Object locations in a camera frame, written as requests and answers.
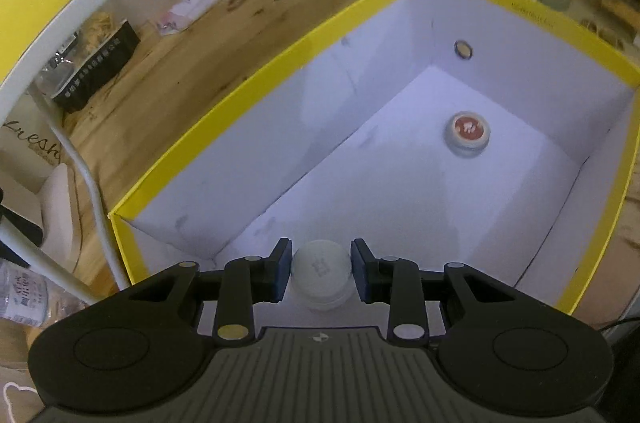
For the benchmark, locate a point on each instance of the small round red-lid tin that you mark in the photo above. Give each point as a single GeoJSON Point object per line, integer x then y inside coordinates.
{"type": "Point", "coordinates": [467, 134]}

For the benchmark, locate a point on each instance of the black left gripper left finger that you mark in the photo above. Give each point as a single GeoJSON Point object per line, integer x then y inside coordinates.
{"type": "Point", "coordinates": [246, 282]}

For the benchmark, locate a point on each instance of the white pill bottle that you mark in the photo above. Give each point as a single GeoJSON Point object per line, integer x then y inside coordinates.
{"type": "Point", "coordinates": [321, 275]}

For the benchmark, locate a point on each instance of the plastic water bottle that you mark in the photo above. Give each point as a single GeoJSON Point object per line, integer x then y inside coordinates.
{"type": "Point", "coordinates": [30, 299]}

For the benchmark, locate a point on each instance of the yellow open box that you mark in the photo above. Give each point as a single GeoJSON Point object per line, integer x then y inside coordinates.
{"type": "Point", "coordinates": [341, 136]}

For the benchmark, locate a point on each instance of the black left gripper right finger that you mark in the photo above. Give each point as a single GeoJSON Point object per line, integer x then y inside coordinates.
{"type": "Point", "coordinates": [395, 282]}

